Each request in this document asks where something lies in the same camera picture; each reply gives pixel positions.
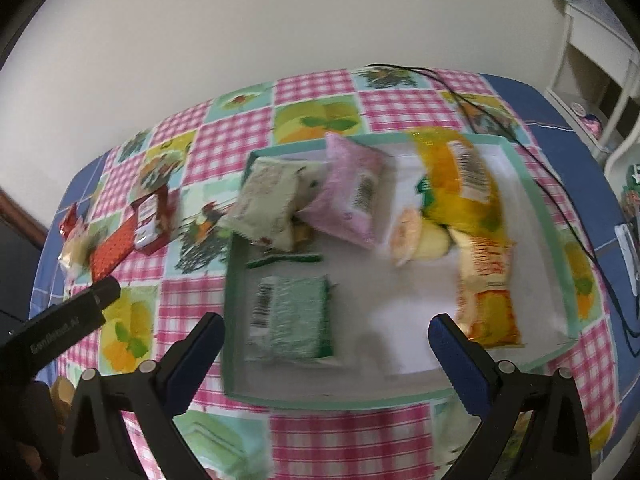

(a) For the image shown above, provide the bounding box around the green barcode snack packet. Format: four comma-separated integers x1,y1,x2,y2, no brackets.
245,275,336,362

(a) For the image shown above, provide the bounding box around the yellow barcode snack packet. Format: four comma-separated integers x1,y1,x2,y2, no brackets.
411,129,505,235

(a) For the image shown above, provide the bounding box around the cream snack packet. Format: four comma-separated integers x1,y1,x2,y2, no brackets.
219,156,314,252

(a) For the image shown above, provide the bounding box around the dark red white-label packet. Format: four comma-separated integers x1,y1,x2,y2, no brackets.
130,186,179,254

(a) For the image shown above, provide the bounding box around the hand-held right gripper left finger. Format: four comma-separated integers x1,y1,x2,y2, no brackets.
60,312,226,480

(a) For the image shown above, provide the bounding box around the orange and yellow chips packet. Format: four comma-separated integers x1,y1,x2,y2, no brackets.
456,231,527,351

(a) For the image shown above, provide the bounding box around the round orange pastry packet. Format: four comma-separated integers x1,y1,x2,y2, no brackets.
389,206,452,268

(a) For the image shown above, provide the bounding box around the green clutter pile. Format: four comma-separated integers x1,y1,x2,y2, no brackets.
619,162,640,222

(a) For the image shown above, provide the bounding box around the pink snack packet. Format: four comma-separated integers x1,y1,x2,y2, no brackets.
301,131,397,251

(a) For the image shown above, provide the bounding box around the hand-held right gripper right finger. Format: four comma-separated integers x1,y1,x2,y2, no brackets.
429,312,593,480

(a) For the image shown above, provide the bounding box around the green and yellow snack packet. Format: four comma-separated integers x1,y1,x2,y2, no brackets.
417,172,442,212

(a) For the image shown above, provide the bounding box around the white chair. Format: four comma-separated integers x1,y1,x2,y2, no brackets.
601,134,640,182

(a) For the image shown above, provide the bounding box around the person's left hand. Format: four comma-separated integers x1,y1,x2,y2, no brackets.
50,378,77,432

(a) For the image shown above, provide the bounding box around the clear pale pastry packet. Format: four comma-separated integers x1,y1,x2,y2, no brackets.
58,219,92,272

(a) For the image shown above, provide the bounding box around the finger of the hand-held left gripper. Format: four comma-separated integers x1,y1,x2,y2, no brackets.
90,277,122,314

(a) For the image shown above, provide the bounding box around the pink checked fruit tablecloth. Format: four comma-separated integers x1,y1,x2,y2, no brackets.
59,66,627,480

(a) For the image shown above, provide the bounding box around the white gadget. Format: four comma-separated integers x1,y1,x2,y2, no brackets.
614,221,640,297

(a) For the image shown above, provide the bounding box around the black cable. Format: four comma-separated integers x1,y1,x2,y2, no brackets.
364,62,640,342

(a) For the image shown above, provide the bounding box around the red dotted wafer packet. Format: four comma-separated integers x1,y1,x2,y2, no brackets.
89,219,137,282

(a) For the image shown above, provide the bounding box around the small red wrapper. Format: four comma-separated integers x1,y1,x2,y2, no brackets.
59,204,79,237

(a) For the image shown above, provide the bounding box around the green-rimmed white box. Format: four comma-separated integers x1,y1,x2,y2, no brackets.
222,132,585,411

